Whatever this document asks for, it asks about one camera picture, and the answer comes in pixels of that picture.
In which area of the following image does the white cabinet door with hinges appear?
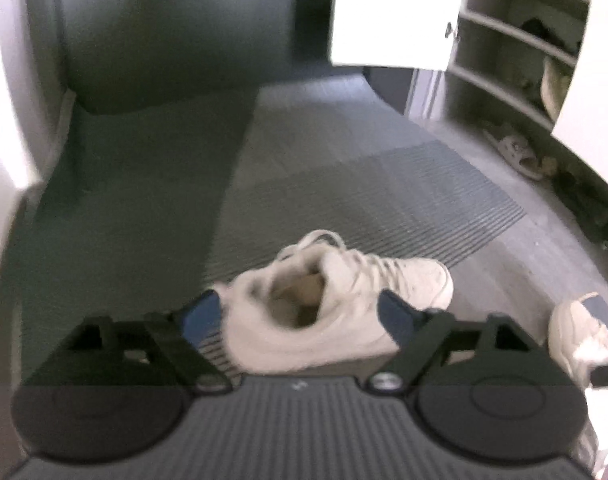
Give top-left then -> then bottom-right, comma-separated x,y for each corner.
329,0 -> 469,72

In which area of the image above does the grey ribbed door mat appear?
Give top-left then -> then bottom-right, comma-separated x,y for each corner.
204,74 -> 529,286

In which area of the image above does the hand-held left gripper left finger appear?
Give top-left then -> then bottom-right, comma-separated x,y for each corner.
64,290 -> 235,395

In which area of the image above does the black entrance door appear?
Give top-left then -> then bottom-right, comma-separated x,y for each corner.
58,0 -> 335,113

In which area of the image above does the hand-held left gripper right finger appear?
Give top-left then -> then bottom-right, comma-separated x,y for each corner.
366,290 -> 537,393

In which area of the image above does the dark shoe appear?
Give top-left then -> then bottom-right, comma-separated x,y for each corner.
516,17 -> 580,56

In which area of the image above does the grey shoe cabinet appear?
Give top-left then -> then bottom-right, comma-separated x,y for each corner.
406,0 -> 608,271

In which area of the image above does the cream fuzzy slipper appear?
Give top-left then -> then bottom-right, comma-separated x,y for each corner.
540,55 -> 575,121

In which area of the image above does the cream lace-up sneaker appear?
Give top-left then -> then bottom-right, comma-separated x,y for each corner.
548,294 -> 608,391
206,230 -> 455,376

